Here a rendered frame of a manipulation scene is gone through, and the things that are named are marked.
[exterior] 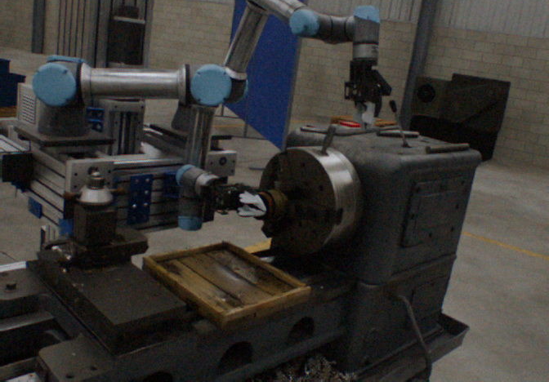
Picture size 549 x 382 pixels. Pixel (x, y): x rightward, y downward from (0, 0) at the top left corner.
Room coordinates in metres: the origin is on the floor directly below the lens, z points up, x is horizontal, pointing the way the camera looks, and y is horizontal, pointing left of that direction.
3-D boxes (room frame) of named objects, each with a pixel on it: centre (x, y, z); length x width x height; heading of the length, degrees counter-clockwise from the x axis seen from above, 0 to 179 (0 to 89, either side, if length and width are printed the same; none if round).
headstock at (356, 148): (1.82, -0.36, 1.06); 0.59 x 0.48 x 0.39; 136
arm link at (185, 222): (1.56, 0.25, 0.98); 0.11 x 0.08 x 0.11; 13
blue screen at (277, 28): (8.35, 0.63, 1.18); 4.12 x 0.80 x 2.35; 18
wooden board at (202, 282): (1.32, 0.10, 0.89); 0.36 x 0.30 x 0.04; 46
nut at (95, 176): (1.12, 0.40, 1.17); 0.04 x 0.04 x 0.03
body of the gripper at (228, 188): (1.43, 0.14, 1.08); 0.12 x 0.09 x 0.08; 45
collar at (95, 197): (1.12, 0.40, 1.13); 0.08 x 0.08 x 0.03
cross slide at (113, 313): (1.08, 0.36, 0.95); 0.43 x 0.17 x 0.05; 46
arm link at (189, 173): (1.55, 0.25, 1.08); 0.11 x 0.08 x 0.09; 45
